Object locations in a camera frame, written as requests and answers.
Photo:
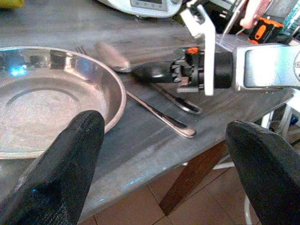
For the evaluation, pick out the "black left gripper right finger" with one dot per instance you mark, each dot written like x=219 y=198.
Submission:
x=269 y=178

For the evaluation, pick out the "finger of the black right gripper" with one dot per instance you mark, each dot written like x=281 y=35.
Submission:
x=152 y=73

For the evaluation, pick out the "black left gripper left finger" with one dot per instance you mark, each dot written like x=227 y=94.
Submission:
x=58 y=178

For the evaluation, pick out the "silver metal spoon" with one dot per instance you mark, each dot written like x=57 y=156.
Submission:
x=114 y=57

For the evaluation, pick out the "white folding table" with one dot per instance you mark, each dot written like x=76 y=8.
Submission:
x=247 y=211

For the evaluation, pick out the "silver metal fork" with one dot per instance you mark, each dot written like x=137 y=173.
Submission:
x=173 y=124

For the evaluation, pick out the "white kitchen food processor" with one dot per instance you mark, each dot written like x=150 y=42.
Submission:
x=145 y=7

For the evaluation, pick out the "grey top wooden table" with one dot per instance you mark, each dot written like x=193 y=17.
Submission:
x=192 y=178

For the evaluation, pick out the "round stainless steel plate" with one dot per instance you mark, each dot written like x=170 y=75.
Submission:
x=47 y=100

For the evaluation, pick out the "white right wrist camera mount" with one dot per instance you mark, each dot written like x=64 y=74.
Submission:
x=209 y=47

